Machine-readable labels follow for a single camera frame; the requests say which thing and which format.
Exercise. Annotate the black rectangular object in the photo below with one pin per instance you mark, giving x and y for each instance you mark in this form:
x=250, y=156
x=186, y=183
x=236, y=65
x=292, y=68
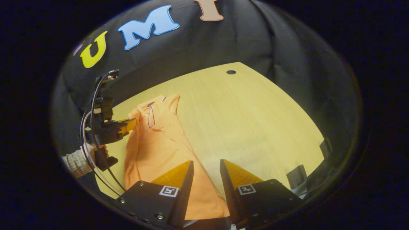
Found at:
x=297, y=176
x=326, y=148

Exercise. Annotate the black backdrop cloth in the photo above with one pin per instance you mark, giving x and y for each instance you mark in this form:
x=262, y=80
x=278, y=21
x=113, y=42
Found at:
x=223, y=41

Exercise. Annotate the orange T-shirt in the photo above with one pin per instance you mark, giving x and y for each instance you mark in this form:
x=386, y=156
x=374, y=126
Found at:
x=159, y=147

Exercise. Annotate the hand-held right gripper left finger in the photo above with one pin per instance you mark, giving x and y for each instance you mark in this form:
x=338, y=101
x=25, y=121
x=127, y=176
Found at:
x=185, y=198

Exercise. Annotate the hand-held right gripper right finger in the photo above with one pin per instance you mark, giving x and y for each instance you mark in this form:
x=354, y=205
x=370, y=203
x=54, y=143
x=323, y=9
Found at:
x=228, y=195

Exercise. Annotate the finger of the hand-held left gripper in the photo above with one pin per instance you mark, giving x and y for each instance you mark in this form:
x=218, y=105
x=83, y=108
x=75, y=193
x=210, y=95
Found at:
x=129, y=125

